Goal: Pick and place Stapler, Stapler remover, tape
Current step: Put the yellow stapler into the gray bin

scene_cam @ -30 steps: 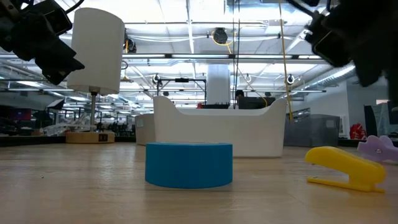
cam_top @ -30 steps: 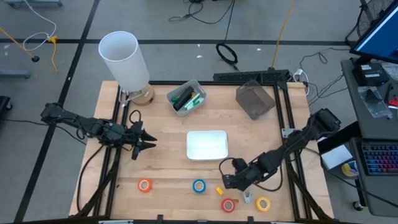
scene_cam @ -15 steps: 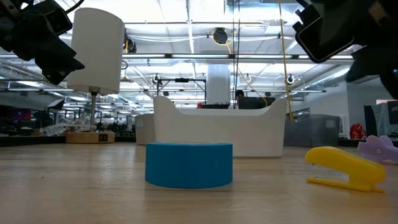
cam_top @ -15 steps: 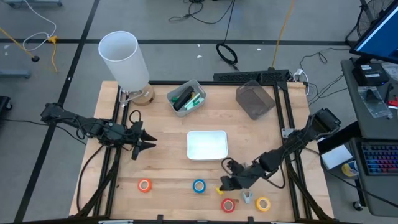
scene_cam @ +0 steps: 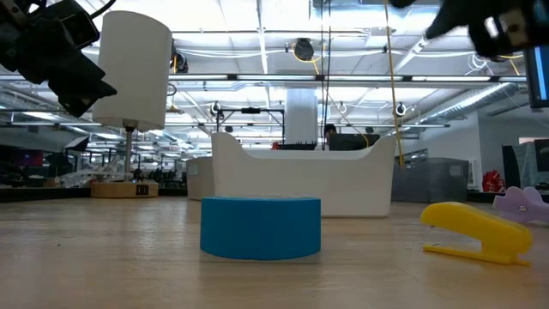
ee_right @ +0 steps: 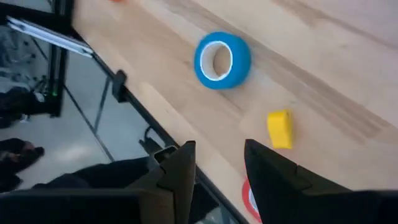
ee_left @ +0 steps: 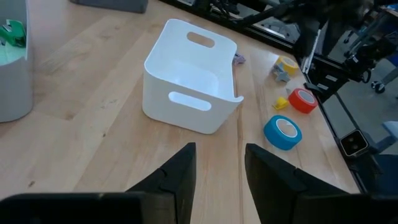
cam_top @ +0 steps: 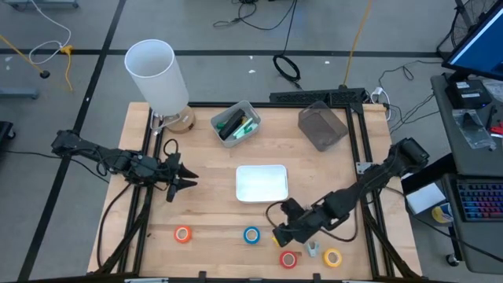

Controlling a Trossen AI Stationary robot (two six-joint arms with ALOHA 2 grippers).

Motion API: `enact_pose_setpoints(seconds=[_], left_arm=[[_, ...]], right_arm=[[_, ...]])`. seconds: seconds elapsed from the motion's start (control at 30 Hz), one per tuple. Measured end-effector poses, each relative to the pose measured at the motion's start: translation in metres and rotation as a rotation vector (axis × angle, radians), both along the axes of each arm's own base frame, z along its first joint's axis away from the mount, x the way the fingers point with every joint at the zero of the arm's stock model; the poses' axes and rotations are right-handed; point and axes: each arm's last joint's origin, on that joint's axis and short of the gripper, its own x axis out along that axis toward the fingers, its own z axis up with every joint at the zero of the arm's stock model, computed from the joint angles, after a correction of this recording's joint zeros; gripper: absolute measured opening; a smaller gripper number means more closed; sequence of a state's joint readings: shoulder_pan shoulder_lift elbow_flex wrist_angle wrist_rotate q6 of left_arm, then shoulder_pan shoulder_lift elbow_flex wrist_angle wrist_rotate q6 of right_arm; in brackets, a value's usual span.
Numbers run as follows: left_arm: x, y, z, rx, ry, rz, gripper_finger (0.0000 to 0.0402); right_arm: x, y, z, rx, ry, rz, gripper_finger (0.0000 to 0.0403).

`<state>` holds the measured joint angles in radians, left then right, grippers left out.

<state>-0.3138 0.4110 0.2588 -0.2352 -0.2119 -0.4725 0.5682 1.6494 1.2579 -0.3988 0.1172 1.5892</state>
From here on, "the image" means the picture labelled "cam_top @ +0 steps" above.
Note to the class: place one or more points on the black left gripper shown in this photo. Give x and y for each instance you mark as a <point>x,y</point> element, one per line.
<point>171,175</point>

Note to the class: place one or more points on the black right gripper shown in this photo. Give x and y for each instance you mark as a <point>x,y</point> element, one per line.
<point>298,226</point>

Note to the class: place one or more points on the red tape roll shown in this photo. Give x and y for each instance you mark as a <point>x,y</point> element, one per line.
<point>282,259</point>

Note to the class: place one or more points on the grey-blue staple remover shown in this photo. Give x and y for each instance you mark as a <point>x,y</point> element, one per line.
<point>312,251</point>

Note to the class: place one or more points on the blue tape roll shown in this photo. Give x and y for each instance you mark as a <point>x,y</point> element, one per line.
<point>246,235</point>

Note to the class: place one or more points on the yellow tape roll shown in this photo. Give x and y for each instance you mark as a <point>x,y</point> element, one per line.
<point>326,258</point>

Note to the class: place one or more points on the orange tape roll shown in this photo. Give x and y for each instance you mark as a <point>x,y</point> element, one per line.
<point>177,234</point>

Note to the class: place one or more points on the black stapler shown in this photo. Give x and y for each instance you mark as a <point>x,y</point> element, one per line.
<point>232,123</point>

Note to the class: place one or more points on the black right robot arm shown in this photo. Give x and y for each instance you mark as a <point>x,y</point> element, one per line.
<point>373,181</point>

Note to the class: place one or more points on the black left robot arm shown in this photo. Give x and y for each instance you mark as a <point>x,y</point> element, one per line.
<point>78,147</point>

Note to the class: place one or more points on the white plastic bin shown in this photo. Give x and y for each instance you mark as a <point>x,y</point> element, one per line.
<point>261,182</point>

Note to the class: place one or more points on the white lamp with wooden base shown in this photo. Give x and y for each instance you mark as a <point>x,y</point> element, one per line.
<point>157,78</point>

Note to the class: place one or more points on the transparent grey plastic bin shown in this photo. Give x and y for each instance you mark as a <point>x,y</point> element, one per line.
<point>322,126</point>

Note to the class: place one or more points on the black perforated bar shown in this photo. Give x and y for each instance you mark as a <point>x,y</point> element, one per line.
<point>310,96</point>

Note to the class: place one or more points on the white box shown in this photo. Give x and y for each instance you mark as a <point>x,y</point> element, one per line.
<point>424,198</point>

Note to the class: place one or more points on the grey side desk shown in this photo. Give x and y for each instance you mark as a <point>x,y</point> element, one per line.
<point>463,157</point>

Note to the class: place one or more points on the backlit keyboard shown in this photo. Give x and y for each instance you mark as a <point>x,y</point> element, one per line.
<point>479,200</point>

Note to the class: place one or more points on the clear plastic bag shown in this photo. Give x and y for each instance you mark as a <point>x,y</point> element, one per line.
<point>471,129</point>

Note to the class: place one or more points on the black mini computer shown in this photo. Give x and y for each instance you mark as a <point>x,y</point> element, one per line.
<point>467,94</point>

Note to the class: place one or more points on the computer monitor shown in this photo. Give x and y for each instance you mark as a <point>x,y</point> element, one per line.
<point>479,47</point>

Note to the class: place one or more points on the black aluminium table frame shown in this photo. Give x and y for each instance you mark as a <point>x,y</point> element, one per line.
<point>362,137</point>

